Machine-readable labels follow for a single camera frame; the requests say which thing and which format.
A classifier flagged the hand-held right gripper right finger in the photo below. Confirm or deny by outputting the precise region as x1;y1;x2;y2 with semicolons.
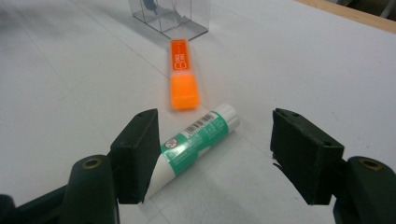
269;107;346;206

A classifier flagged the green and white glue stick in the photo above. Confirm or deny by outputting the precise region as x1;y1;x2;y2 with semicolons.
145;103;241;200

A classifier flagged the clear plastic organizer box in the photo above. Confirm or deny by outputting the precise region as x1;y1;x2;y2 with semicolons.
128;0;212;42

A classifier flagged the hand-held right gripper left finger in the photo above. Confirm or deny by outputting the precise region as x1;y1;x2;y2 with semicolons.
109;107;163;205

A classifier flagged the orange highlighter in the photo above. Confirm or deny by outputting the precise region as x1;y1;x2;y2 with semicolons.
168;38;200;110

